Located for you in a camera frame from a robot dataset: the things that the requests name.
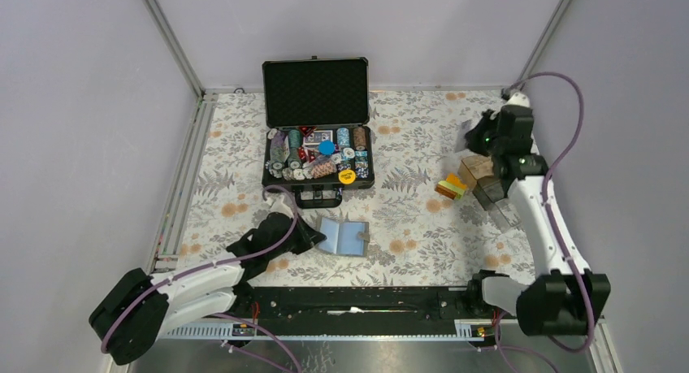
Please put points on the beige card holder wallet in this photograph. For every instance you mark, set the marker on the beige card holder wallet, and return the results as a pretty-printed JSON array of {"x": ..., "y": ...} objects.
[{"x": 344, "y": 238}]

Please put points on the black poker chip case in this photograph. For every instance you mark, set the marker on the black poker chip case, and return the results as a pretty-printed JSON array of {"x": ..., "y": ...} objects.
[{"x": 317, "y": 94}]

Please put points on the yellow round dealer chip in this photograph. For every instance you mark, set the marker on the yellow round dealer chip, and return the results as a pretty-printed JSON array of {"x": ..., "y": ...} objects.
[{"x": 347, "y": 176}]

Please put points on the clear acrylic card box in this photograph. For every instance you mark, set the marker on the clear acrylic card box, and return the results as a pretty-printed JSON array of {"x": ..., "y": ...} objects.
[{"x": 476, "y": 172}]

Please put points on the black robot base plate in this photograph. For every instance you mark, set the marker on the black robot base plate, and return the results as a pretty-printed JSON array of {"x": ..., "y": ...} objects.
[{"x": 361, "y": 311}]

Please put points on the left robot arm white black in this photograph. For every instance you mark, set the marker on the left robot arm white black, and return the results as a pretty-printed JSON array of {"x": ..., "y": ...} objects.
[{"x": 142, "y": 307}]

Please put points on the floral patterned table mat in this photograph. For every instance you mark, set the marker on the floral patterned table mat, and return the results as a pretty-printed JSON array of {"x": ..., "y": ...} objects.
[{"x": 418, "y": 237}]

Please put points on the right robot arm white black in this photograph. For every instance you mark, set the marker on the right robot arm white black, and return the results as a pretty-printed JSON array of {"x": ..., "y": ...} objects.
[{"x": 567, "y": 297}]

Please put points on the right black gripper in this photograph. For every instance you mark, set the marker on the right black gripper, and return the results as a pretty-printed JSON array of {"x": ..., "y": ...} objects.
[{"x": 472, "y": 136}]

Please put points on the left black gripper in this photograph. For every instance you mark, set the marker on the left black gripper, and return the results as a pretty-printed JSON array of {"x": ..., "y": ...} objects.
[{"x": 309, "y": 237}]

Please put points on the orange yellow sticky note stack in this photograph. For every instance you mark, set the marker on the orange yellow sticky note stack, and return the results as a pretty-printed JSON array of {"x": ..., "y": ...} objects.
[{"x": 451, "y": 187}]

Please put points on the blue round chip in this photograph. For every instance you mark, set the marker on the blue round chip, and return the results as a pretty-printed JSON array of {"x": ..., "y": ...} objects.
[{"x": 326, "y": 147}]

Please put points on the playing card deck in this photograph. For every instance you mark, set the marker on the playing card deck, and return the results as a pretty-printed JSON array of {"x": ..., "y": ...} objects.
[{"x": 315, "y": 138}]

